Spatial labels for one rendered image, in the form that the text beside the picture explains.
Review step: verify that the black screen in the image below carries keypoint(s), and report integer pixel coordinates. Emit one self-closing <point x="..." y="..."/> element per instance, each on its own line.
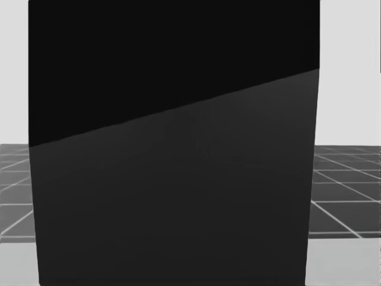
<point x="172" y="167"/>

